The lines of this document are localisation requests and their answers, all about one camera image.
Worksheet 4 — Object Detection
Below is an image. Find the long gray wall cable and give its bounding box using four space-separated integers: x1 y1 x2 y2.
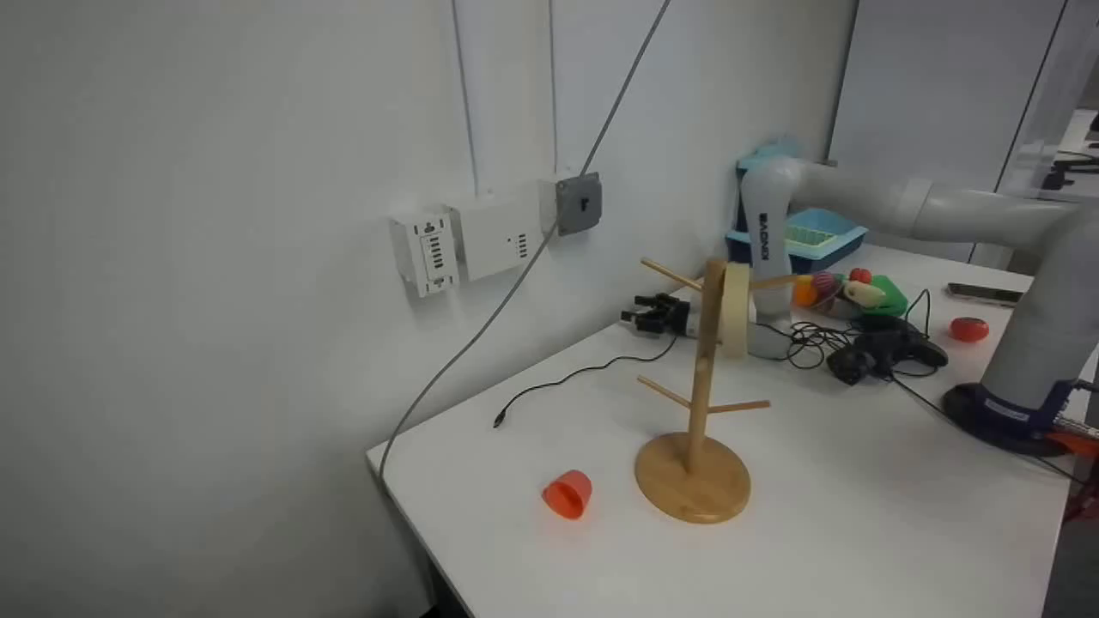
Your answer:
376 0 678 479

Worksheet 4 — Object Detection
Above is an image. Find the black adapter block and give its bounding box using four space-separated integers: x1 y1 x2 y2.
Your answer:
826 344 882 388

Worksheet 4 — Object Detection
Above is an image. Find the cream masking tape roll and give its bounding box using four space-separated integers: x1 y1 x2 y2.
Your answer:
696 261 759 365

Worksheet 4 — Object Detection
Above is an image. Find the wooden mug tree stand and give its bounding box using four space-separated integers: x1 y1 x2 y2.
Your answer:
631 254 804 530

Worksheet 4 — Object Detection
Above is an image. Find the green and yellow toy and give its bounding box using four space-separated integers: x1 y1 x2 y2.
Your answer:
837 275 915 323

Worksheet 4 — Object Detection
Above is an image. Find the orange clamp with silver jaw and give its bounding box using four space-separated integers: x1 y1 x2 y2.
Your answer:
1044 424 1099 463

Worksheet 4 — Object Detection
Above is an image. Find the gray wall socket box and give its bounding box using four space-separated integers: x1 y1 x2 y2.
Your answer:
552 167 609 237

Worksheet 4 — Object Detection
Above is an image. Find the black round stand base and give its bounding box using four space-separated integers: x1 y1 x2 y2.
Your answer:
937 378 1099 459

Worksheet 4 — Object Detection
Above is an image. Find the tangled thin black cable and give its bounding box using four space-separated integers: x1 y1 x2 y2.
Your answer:
757 314 860 374

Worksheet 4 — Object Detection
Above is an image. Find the teal blue box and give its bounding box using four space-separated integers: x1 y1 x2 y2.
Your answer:
787 205 871 275

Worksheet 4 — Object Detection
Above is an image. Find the plain white adapter box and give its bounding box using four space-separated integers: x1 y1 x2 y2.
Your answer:
452 186 560 286

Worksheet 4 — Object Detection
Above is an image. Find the white wall cable conduit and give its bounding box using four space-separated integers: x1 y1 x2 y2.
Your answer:
447 0 485 201
547 0 562 186

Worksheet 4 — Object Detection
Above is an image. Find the black clamp device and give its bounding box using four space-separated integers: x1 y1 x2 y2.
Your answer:
620 292 696 341

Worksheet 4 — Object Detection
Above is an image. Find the white wall socket box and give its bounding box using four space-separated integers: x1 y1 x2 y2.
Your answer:
386 204 467 304

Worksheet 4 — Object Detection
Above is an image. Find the orange plastic cup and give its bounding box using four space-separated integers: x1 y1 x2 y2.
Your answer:
539 467 599 522

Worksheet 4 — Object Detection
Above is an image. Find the flat black bar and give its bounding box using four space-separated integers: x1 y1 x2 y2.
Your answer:
945 277 1028 309

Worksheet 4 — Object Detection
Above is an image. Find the red rounded toy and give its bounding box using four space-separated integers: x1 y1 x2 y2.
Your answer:
949 314 993 347

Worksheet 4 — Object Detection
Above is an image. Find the black background device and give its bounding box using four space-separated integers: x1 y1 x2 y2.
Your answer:
1033 135 1099 196

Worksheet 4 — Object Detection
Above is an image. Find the black cable with plug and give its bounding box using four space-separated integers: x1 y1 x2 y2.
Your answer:
491 330 683 432

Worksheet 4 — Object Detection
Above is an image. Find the white bent tube stand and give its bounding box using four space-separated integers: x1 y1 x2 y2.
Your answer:
733 138 1099 409

